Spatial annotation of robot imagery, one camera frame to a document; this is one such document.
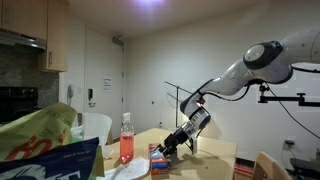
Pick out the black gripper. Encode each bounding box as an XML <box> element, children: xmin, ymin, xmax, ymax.
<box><xmin>156</xmin><ymin>129</ymin><xmax>189</xmax><ymax>164</ymax></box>

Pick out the orange blue ziplock bag box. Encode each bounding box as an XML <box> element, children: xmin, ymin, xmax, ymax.
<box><xmin>149</xmin><ymin>143</ymin><xmax>169</xmax><ymax>175</ymax></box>

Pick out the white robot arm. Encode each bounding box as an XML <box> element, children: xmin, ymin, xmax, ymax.
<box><xmin>157</xmin><ymin>28</ymin><xmax>320</xmax><ymax>161</ymax></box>

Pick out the blue snack bag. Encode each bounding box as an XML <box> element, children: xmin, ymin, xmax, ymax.
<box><xmin>0</xmin><ymin>138</ymin><xmax>99</xmax><ymax>180</ymax></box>

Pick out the green chip bag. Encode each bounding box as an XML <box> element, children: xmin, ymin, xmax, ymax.
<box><xmin>0</xmin><ymin>103</ymin><xmax>104</xmax><ymax>180</ymax></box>

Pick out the white paper towel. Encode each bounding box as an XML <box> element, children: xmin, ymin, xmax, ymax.
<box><xmin>96</xmin><ymin>157</ymin><xmax>150</xmax><ymax>180</ymax></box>

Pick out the pink liquid spray bottle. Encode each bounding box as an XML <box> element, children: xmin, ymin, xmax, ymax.
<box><xmin>120</xmin><ymin>112</ymin><xmax>134</xmax><ymax>162</ymax></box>

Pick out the white chair back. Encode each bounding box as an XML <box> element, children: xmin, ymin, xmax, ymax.
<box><xmin>80</xmin><ymin>112</ymin><xmax>112</xmax><ymax>146</ymax></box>

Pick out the white door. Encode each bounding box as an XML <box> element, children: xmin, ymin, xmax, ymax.
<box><xmin>85</xmin><ymin>28</ymin><xmax>123</xmax><ymax>139</ymax></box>

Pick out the black oven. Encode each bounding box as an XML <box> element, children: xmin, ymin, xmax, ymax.
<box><xmin>0</xmin><ymin>87</ymin><xmax>39</xmax><ymax>124</ymax></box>

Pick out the wooden upper cabinet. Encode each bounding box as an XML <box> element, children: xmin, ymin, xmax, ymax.
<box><xmin>0</xmin><ymin>0</ymin><xmax>69</xmax><ymax>72</ymax></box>

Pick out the steel range hood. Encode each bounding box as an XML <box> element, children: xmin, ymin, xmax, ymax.
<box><xmin>0</xmin><ymin>28</ymin><xmax>47</xmax><ymax>51</ymax></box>

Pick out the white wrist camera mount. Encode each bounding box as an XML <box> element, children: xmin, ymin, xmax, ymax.
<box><xmin>189</xmin><ymin>136</ymin><xmax>197</xmax><ymax>154</ymax></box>

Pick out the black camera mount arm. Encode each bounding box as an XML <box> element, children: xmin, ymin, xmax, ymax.
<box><xmin>259</xmin><ymin>85</ymin><xmax>320</xmax><ymax>107</ymax></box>

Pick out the black camera cable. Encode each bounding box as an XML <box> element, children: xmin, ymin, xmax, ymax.
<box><xmin>266</xmin><ymin>87</ymin><xmax>320</xmax><ymax>141</ymax></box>

